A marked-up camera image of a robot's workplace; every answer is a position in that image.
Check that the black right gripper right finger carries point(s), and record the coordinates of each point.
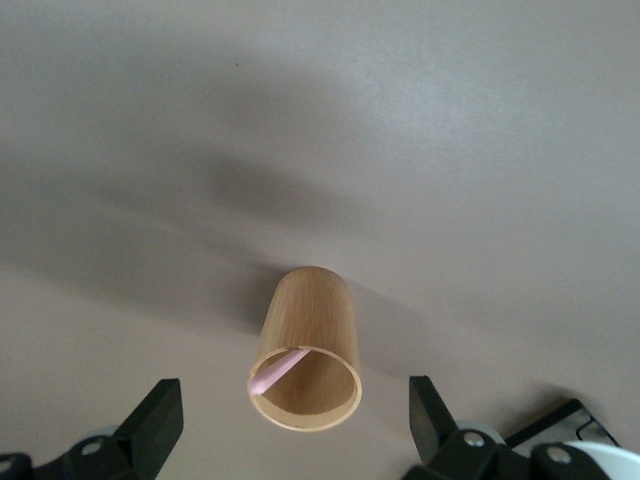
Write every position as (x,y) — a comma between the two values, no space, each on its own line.
(440,450)

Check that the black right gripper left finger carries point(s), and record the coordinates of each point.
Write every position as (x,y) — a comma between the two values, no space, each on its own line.
(135,440)

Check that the pink chopstick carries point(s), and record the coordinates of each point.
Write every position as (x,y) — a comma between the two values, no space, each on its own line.
(272,377)

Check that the black cup rack wooden bar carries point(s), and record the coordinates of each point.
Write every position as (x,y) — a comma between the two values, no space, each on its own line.
(550,420)

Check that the white cup with printed base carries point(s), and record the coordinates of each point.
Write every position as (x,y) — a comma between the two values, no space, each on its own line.
(615,462)

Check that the wooden cylinder chopstick holder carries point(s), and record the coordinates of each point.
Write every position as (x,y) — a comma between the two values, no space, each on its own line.
(310,320)

